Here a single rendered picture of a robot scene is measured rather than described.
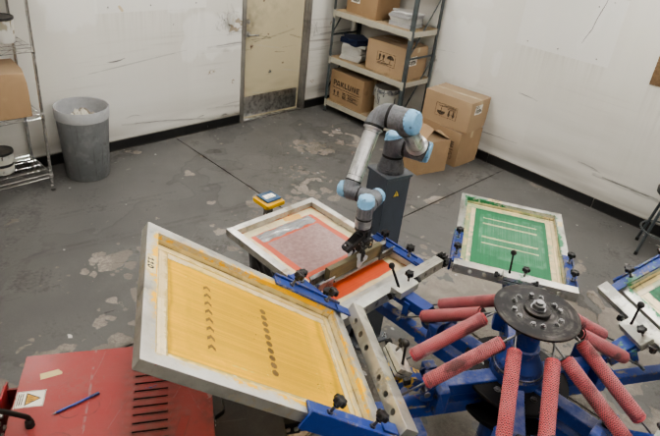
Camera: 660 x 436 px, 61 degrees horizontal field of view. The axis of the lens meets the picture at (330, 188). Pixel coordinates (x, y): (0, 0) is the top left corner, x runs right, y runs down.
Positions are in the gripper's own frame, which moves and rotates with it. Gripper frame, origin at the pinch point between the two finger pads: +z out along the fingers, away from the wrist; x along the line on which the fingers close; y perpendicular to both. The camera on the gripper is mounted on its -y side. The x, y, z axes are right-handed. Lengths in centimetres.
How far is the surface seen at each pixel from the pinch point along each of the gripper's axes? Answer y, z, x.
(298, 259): -13.6, 5.3, 23.2
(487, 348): -22, -22, -80
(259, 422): -84, 6, -38
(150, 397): -112, -9, -19
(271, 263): -29.0, 1.9, 24.6
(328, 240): 10.4, 5.3, 26.9
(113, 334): -63, 101, 127
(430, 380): -39, -11, -71
